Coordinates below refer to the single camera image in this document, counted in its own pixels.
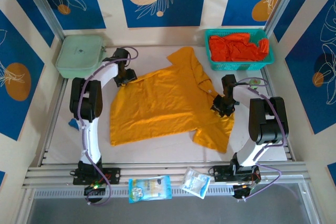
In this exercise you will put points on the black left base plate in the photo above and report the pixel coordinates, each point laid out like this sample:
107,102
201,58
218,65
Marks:
114,175

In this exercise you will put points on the yellow t-shirt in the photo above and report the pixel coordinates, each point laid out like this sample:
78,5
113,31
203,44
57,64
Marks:
157,103

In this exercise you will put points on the green can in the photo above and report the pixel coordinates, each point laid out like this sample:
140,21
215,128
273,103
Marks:
254,82

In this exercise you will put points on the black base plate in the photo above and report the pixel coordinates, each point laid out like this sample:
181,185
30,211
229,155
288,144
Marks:
114,175
223,172

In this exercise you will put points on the pale green lidded container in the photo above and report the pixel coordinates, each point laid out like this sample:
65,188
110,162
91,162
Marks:
78,53

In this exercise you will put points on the black base connector board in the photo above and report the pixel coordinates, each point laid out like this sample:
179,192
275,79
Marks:
94,190
242,191

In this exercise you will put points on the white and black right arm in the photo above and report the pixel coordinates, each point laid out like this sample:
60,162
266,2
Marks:
267,124

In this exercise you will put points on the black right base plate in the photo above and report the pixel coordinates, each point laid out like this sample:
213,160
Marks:
223,172

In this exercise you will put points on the blue yellow snack packet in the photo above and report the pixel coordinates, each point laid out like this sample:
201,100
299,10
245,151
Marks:
149,188

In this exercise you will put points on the aluminium frame rail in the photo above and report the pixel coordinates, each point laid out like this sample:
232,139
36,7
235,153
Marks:
157,169

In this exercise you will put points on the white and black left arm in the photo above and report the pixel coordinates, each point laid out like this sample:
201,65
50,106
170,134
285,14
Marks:
90,142

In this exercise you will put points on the teal plastic basket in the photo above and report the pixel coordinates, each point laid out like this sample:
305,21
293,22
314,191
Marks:
262,35

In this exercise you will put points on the aluminium corner post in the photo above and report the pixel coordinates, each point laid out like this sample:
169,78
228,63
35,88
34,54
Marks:
284,1
42,1

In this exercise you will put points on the orange t-shirt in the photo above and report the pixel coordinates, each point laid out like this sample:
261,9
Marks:
236,48

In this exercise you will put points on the small blue sponge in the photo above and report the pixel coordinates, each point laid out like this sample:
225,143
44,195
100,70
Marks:
73,124

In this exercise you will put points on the white blue plastic packet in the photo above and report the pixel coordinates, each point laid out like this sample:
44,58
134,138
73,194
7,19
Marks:
195,183

